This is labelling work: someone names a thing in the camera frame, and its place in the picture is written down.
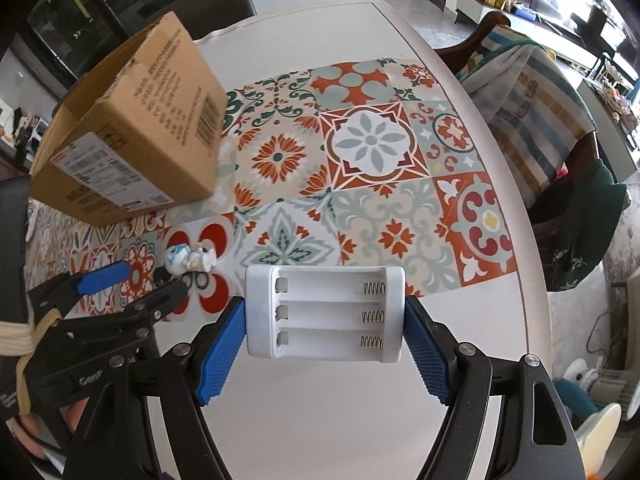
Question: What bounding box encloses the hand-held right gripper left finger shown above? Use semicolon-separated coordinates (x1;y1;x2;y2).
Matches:
65;297;246;480

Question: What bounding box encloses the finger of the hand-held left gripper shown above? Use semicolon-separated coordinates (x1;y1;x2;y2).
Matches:
52;276;188;343
27;260;131;311

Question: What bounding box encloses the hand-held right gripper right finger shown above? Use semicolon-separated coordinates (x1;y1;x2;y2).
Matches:
402;296;586;480

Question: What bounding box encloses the white battery charger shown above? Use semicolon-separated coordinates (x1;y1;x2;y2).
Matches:
245;265;406;363

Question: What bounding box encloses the brown cardboard box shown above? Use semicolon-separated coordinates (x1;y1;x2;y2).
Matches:
30;11;228;227

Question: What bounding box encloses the person's left hand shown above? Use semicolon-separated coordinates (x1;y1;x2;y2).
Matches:
5;402;88;461

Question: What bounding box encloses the white teal floor appliance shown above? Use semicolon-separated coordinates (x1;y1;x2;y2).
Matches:
555;360;626;461

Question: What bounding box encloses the dark green cloth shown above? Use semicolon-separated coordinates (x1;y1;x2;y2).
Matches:
545;162;628;292

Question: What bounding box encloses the striped towel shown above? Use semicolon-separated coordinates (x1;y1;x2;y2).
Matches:
460;25;598;201

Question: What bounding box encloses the black glass cabinet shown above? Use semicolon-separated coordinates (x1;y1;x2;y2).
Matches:
0;0;236;111

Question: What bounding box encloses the dark grey chair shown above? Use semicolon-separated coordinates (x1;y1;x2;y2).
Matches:
192;0;256;41

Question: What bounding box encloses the brown wooden chair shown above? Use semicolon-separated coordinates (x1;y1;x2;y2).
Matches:
440;10;616;226

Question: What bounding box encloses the beige strap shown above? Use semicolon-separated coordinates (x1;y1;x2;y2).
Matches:
0;310;61;411

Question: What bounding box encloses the floor cable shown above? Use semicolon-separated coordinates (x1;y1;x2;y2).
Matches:
587;310;617;361

